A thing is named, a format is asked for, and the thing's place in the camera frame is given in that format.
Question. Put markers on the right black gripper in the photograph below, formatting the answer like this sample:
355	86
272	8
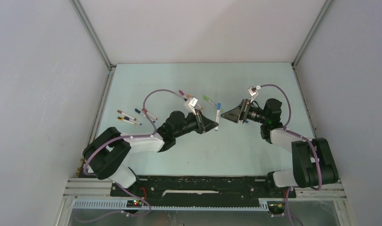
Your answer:
241	111

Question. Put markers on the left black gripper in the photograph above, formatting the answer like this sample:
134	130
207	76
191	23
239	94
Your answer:
203	124

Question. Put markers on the light blue marker body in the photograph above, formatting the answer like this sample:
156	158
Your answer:
217	119

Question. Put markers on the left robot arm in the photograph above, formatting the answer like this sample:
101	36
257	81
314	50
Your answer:
106	154

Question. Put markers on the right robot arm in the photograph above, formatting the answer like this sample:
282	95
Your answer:
312	160

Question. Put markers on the green cap marker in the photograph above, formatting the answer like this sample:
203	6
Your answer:
211	102

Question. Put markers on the orange cap marker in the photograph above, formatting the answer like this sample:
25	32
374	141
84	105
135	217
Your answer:
197	104

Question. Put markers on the purple cap marker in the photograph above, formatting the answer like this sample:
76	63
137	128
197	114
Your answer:
183	95

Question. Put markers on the red cap marker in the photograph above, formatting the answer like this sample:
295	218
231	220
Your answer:
148	114

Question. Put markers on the dark blue cap marker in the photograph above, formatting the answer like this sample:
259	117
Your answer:
141	112

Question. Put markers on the brown cap marker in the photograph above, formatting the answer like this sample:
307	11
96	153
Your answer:
126	115

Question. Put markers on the yellow black marker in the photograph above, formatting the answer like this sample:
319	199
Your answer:
128	120

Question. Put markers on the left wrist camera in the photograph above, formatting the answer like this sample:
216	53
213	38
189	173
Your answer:
190	104

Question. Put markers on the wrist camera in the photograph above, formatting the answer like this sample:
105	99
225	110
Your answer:
190	104
253	91

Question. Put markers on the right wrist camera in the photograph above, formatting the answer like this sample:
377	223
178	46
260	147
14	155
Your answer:
253	91

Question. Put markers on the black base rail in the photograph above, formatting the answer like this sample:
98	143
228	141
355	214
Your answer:
207	191

